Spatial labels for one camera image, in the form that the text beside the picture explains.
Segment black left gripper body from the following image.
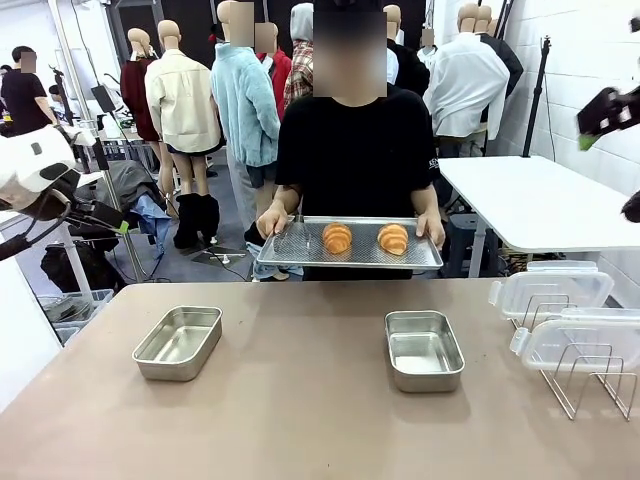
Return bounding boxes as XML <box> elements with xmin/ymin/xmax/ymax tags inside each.
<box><xmin>65</xmin><ymin>198</ymin><xmax>125</xmax><ymax>232</ymax></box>

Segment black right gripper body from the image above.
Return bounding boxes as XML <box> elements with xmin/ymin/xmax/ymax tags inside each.
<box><xmin>576</xmin><ymin>86</ymin><xmax>640</xmax><ymax>137</ymax></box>

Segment clear plastic container lid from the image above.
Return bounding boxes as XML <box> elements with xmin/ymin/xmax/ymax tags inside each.
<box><xmin>509</xmin><ymin>307</ymin><xmax>640</xmax><ymax>374</ymax></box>
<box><xmin>488</xmin><ymin>260</ymin><xmax>616</xmax><ymax>322</ymax></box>

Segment metal tongs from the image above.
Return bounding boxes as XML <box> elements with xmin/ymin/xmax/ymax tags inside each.
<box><xmin>272</xmin><ymin>214</ymin><xmax>312</xmax><ymax>254</ymax></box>

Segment golden croissant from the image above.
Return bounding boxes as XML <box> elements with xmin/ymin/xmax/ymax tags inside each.
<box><xmin>377</xmin><ymin>223</ymin><xmax>409</xmax><ymax>257</ymax></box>
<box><xmin>322</xmin><ymin>222</ymin><xmax>354</xmax><ymax>254</ymax></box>

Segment metal baking tray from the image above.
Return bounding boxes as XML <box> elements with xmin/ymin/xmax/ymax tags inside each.
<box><xmin>256</xmin><ymin>215</ymin><xmax>445</xmax><ymax>272</ymax></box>

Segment person's left forearm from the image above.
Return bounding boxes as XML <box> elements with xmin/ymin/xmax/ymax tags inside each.
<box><xmin>410</xmin><ymin>185</ymin><xmax>442</xmax><ymax>219</ymax></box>

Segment person's right forearm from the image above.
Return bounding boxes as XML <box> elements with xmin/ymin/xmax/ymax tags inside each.
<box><xmin>269</xmin><ymin>183</ymin><xmax>302</xmax><ymax>217</ymax></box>

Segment person's right hand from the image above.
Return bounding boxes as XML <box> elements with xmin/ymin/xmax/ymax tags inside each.
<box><xmin>256</xmin><ymin>205</ymin><xmax>291</xmax><ymax>247</ymax></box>

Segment person's left hand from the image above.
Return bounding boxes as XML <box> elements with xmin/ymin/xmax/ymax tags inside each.
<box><xmin>414</xmin><ymin>212</ymin><xmax>447</xmax><ymax>249</ymax></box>

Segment grey and blue clothes pile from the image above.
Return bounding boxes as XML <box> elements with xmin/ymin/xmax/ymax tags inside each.
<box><xmin>94</xmin><ymin>159</ymin><xmax>170</xmax><ymax>259</ymax></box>

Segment silver metal pole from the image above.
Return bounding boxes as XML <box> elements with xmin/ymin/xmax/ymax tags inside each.
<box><xmin>49</xmin><ymin>0</ymin><xmax>147</xmax><ymax>284</ymax></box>

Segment black tripod stand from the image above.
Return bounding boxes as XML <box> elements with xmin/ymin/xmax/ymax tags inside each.
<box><xmin>521</xmin><ymin>34</ymin><xmax>554</xmax><ymax>159</ymax></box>

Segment white table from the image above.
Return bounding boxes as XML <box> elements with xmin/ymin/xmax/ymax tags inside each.
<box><xmin>437</xmin><ymin>155</ymin><xmax>640</xmax><ymax>279</ymax></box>

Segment clear plastic storage bins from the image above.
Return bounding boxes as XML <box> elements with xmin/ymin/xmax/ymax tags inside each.
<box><xmin>37</xmin><ymin>288</ymin><xmax>116</xmax><ymax>347</ymax></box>

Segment mannequin in black jacket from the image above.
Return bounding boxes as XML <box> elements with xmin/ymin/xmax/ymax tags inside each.
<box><xmin>478</xmin><ymin>4</ymin><xmax>525</xmax><ymax>101</ymax></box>

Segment mannequin in maroon dress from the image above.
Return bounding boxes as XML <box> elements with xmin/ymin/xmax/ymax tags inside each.
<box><xmin>119</xmin><ymin>27</ymin><xmax>162</xmax><ymax>169</ymax></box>

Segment rectangular steel container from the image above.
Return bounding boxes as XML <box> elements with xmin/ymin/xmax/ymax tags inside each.
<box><xmin>384</xmin><ymin>310</ymin><xmax>466</xmax><ymax>394</ymax></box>
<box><xmin>131</xmin><ymin>305</ymin><xmax>224</xmax><ymax>383</ymax></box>

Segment mannequin in cream jacket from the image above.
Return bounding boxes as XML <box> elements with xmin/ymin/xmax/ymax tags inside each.
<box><xmin>144</xmin><ymin>19</ymin><xmax>225</xmax><ymax>251</ymax></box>

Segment mannequin in white shirt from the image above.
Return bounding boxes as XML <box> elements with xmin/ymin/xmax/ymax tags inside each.
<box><xmin>428</xmin><ymin>2</ymin><xmax>512</xmax><ymax>159</ymax></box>

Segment bystander in black shirt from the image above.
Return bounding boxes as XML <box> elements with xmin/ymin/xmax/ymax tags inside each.
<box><xmin>0</xmin><ymin>45</ymin><xmax>55</xmax><ymax>137</ymax></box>

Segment black plastic stool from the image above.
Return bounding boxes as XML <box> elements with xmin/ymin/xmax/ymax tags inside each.
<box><xmin>439</xmin><ymin>213</ymin><xmax>501</xmax><ymax>279</ymax></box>

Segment mannequin in blue fleece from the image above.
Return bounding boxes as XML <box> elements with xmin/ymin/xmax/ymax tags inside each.
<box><xmin>209</xmin><ymin>0</ymin><xmax>284</xmax><ymax>241</ymax></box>

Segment mannequin in black coat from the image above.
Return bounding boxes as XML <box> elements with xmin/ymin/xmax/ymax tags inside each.
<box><xmin>382</xmin><ymin>4</ymin><xmax>432</xmax><ymax>99</ymax></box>

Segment mannequin in red jacket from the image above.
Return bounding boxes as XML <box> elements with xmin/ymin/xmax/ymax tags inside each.
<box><xmin>254</xmin><ymin>22</ymin><xmax>294</xmax><ymax>121</ymax></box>

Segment person in black t-shirt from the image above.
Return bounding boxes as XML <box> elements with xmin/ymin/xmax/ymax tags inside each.
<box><xmin>274</xmin><ymin>0</ymin><xmax>442</xmax><ymax>281</ymax></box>

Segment mannequin in plaid hooded shirt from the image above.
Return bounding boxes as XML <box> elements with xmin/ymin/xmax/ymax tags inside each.
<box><xmin>283</xmin><ymin>2</ymin><xmax>321</xmax><ymax>109</ymax></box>

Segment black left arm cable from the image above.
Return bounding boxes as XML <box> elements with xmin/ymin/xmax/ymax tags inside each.
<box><xmin>0</xmin><ymin>198</ymin><xmax>72</xmax><ymax>262</ymax></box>

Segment metal mannequin base plate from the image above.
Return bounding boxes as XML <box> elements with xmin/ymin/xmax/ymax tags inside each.
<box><xmin>191</xmin><ymin>245</ymin><xmax>249</xmax><ymax>267</ymax></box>

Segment black camera tripod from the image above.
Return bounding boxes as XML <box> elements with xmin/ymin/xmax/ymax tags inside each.
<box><xmin>48</xmin><ymin>64</ymin><xmax>77</xmax><ymax>127</ymax></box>

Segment wire lid rack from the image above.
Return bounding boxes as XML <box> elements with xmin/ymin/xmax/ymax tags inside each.
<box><xmin>510</xmin><ymin>293</ymin><xmax>639</xmax><ymax>422</ymax></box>

